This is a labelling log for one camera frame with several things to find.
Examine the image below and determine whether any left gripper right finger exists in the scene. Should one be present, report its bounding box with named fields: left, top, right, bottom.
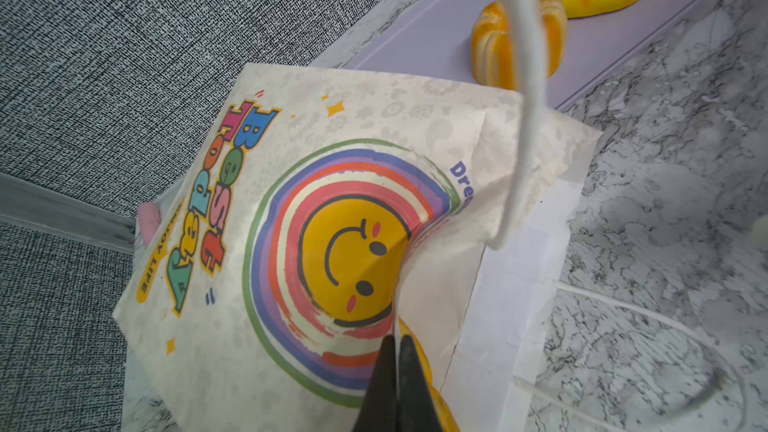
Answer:
left=398, top=335, right=443, bottom=432

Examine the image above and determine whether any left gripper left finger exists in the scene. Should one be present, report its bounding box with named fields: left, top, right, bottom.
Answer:
left=353, top=335, right=397, bottom=432

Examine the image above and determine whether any white paper gift bag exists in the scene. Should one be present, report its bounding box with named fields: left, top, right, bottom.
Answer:
left=112, top=0, right=748, bottom=432

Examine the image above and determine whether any yellow ring fake bread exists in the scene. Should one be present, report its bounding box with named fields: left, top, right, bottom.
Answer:
left=471, top=0, right=567, bottom=90

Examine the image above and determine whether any orange twisted fake bread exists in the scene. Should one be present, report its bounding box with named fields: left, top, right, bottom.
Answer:
left=398, top=318, right=460, bottom=432

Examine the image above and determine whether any purple toy rake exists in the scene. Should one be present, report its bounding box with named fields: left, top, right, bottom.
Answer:
left=137, top=202, right=162, bottom=247

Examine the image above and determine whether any lilac plastic tray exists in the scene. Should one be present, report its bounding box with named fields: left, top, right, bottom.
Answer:
left=347, top=0, right=702, bottom=110

